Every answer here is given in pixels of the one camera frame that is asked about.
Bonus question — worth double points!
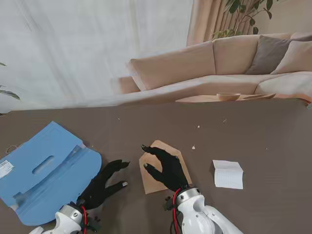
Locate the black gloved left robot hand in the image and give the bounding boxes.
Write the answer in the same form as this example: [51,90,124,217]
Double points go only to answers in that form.
[77,159,131,210]

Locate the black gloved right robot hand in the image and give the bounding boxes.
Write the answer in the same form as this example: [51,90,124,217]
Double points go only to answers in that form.
[140,144,192,193]

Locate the brown kraft paper envelope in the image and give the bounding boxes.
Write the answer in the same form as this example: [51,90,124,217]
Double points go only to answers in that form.
[138,140,193,195]

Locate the white lined letter paper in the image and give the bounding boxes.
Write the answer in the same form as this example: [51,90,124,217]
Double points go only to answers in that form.
[212,159,244,190]

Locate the blue plastic file folder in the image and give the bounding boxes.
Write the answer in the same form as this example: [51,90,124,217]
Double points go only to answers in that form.
[0,121,102,226]

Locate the wooden coffee table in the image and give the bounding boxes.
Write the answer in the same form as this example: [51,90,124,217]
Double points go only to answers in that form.
[175,94,277,103]

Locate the wooden bowl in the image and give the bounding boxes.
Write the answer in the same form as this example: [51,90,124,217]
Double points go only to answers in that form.
[216,93,241,102]

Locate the beige sofa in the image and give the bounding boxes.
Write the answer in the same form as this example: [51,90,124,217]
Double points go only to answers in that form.
[118,31,312,103]

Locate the flat wooden plate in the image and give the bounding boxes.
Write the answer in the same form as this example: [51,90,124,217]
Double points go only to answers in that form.
[243,94,276,100]

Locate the dark green plant leaves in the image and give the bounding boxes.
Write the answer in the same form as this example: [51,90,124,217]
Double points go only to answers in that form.
[0,62,20,100]

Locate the white sheer curtain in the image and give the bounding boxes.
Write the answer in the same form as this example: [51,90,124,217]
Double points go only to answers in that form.
[0,0,195,115]

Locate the grey cushion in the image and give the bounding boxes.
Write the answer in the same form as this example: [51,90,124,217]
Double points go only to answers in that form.
[245,35,312,76]

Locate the beige pleated curtain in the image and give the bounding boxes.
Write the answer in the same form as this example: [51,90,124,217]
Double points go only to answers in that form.
[186,0,256,47]

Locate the beige cushion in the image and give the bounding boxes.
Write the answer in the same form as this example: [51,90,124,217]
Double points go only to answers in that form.
[270,40,312,75]

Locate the tall green leafy plant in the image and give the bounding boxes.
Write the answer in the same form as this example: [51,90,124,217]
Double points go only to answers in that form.
[211,0,273,41]

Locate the red left arm cable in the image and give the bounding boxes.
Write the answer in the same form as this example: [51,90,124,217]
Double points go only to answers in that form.
[81,206,88,234]

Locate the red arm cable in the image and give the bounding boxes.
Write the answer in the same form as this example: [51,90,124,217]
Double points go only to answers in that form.
[81,206,88,234]
[172,187,182,234]

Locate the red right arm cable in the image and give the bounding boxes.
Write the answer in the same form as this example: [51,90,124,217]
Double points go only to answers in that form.
[172,187,182,234]

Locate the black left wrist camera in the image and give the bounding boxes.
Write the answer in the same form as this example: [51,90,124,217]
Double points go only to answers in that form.
[85,214,102,232]

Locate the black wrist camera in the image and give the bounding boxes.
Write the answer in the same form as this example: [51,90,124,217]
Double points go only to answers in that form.
[85,214,102,232]
[163,195,176,212]

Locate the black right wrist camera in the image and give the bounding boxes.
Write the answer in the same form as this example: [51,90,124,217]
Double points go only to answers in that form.
[163,195,176,212]

